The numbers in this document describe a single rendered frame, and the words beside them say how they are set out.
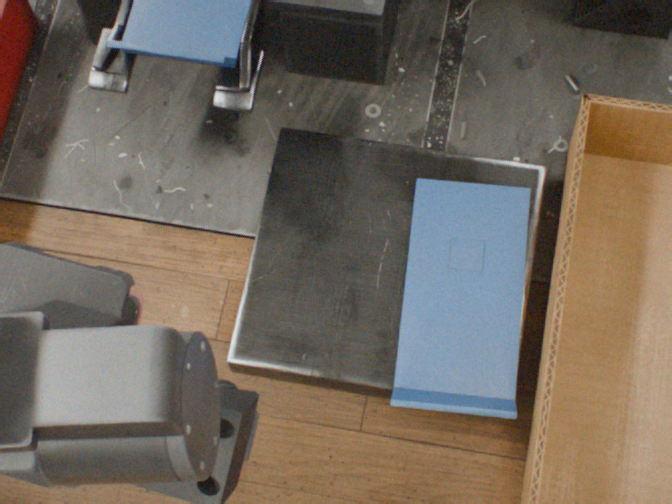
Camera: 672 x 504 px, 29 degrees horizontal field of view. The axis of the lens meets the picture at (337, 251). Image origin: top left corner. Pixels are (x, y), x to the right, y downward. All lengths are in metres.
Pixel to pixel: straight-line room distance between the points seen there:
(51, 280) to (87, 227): 0.25
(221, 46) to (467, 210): 0.18
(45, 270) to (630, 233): 0.38
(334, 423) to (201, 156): 0.20
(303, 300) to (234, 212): 0.08
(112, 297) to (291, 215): 0.24
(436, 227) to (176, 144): 0.18
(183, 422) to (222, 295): 0.34
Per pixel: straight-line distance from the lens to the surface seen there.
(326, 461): 0.77
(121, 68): 0.79
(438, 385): 0.76
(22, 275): 0.60
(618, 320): 0.80
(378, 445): 0.77
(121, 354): 0.47
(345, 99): 0.86
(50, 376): 0.47
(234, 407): 0.53
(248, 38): 0.78
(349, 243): 0.79
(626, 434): 0.78
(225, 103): 0.77
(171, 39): 0.79
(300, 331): 0.77
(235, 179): 0.84
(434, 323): 0.77
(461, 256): 0.78
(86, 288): 0.59
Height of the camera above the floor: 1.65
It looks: 67 degrees down
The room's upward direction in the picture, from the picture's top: 7 degrees counter-clockwise
